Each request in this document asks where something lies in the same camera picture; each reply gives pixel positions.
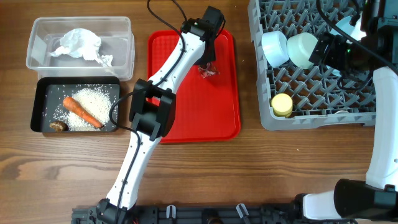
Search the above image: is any red serving tray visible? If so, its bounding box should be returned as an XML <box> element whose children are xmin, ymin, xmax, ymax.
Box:
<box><xmin>161</xmin><ymin>30</ymin><xmax>241</xmax><ymax>144</ymax></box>

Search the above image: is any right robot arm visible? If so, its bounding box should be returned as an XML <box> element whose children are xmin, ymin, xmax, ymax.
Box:
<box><xmin>293</xmin><ymin>1</ymin><xmax>397</xmax><ymax>222</ymax></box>

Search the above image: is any white napkin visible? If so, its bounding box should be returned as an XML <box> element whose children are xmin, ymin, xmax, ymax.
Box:
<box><xmin>49</xmin><ymin>28</ymin><xmax>113</xmax><ymax>67</ymax></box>

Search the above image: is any clear plastic bin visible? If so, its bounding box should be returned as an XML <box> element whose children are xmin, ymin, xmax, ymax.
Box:
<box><xmin>25</xmin><ymin>16</ymin><xmax>135</xmax><ymax>81</ymax></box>

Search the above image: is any green bowl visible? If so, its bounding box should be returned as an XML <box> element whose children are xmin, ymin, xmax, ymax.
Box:
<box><xmin>287</xmin><ymin>32</ymin><xmax>318</xmax><ymax>69</ymax></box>

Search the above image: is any light blue plate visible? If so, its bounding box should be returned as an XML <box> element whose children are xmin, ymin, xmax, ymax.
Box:
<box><xmin>330</xmin><ymin>16</ymin><xmax>366</xmax><ymax>77</ymax></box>

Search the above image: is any brown food scrap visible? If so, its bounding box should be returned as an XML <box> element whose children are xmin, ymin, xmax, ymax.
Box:
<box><xmin>49</xmin><ymin>121</ymin><xmax>69</xmax><ymax>132</ymax></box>

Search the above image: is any white rice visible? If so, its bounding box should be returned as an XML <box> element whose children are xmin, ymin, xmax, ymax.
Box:
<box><xmin>60</xmin><ymin>88</ymin><xmax>118</xmax><ymax>132</ymax></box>

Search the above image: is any yellow cup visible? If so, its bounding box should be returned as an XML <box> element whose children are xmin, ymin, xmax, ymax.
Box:
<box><xmin>271</xmin><ymin>93</ymin><xmax>293</xmax><ymax>118</ymax></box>

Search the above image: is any light blue bowl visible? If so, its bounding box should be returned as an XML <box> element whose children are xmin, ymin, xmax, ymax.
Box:
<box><xmin>261</xmin><ymin>31</ymin><xmax>289</xmax><ymax>68</ymax></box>

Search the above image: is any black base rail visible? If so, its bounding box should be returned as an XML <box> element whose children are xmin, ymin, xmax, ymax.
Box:
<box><xmin>71</xmin><ymin>202</ymin><xmax>355</xmax><ymax>224</ymax></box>

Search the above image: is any orange carrot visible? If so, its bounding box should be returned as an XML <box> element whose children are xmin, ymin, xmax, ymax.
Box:
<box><xmin>63</xmin><ymin>97</ymin><xmax>103</xmax><ymax>129</ymax></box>

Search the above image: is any grey dishwasher rack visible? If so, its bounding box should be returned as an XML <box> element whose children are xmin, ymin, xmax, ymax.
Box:
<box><xmin>248</xmin><ymin>0</ymin><xmax>376</xmax><ymax>131</ymax></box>

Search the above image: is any red candy wrapper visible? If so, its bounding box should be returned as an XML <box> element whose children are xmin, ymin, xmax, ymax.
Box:
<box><xmin>198</xmin><ymin>62</ymin><xmax>220</xmax><ymax>78</ymax></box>

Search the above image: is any black tray bin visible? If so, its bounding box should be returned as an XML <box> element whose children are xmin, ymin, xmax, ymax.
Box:
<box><xmin>30</xmin><ymin>77</ymin><xmax>121</xmax><ymax>133</ymax></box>

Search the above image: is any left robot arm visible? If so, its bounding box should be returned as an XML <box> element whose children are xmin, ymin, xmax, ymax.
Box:
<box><xmin>96</xmin><ymin>19</ymin><xmax>225</xmax><ymax>224</ymax></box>

